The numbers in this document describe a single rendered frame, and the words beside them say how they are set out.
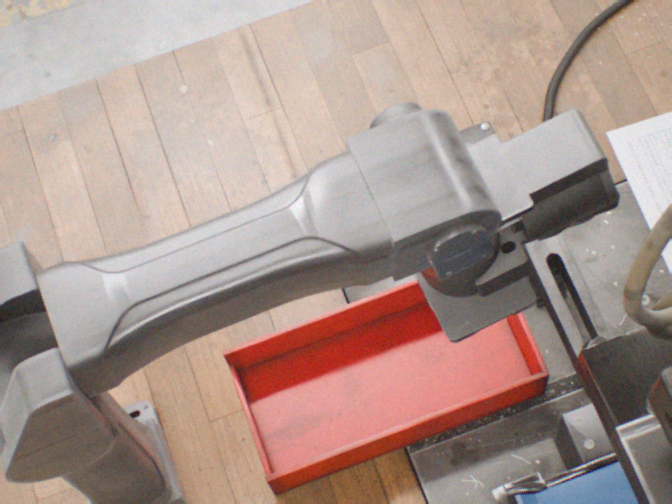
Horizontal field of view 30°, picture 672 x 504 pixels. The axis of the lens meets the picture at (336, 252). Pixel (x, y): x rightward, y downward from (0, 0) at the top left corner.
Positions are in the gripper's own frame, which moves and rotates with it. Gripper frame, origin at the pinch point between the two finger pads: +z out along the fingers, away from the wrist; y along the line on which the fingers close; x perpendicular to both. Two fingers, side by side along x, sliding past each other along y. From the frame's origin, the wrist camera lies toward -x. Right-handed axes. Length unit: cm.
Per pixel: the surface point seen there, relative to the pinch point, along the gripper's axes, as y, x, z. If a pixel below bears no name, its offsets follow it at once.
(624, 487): -18.5, -3.4, 8.7
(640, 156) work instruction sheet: 7.5, -19.2, 24.0
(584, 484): -17.0, -0.7, 8.5
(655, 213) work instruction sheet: 1.9, -17.8, 23.1
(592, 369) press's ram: -10.4, -4.5, -5.5
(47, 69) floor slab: 91, 52, 116
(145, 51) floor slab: 87, 34, 118
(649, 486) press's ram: -18.8, -4.0, -11.0
